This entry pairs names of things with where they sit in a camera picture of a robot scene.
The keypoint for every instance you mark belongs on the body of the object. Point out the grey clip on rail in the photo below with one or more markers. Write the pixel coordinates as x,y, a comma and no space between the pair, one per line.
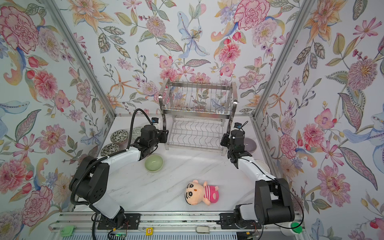
202,229

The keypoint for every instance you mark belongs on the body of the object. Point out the left aluminium corner post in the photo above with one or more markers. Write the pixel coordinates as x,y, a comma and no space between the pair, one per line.
83,63

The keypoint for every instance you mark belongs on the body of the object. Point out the steel two-tier dish rack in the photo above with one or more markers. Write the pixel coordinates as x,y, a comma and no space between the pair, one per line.
197,115

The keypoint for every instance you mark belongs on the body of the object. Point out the light green bowl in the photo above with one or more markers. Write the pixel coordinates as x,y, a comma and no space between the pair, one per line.
154,163

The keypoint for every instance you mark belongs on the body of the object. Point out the cartoon boy plush doll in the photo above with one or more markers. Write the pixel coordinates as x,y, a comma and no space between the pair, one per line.
196,193

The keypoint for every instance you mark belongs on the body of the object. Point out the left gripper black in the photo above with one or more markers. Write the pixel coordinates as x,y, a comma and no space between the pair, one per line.
162,135

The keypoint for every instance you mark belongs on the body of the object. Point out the dark patterned bowl back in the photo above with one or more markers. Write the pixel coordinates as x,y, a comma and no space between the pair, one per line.
120,137

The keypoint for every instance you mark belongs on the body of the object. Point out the aluminium corner post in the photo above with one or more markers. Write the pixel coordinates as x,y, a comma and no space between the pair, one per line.
83,63
282,59

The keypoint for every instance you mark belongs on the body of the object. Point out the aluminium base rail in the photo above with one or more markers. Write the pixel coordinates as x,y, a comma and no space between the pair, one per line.
217,221

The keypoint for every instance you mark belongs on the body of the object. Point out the dark patterned bowl front-left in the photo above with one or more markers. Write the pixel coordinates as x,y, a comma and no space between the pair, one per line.
109,149

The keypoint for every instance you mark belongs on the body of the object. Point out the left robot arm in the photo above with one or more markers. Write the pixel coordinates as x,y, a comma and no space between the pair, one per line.
89,184

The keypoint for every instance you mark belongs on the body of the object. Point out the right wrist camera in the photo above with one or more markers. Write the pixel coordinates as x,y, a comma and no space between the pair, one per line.
238,126

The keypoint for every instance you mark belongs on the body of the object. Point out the green emergency button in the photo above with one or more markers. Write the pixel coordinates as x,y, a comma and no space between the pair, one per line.
291,229

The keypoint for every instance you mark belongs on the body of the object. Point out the right aluminium corner post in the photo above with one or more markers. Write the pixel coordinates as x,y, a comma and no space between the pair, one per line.
282,59

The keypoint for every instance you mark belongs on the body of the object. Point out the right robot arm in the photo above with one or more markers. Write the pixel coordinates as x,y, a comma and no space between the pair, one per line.
272,202

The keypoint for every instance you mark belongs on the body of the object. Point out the white bowl right side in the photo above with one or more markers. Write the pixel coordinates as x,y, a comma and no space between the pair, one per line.
263,166

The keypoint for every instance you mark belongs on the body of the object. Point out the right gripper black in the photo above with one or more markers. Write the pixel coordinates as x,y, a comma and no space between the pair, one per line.
226,139

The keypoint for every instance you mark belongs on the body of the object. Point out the green tag on rail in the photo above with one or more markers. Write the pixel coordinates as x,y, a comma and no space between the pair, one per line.
67,231

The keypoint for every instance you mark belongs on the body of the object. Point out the lilac purple bowl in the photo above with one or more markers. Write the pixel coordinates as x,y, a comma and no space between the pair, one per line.
250,145

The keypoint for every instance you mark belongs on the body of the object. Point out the pale green patterned bowl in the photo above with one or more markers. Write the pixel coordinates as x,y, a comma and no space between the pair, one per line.
136,132

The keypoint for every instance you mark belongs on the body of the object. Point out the yellow sticker on rail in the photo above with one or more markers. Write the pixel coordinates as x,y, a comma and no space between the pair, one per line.
149,231

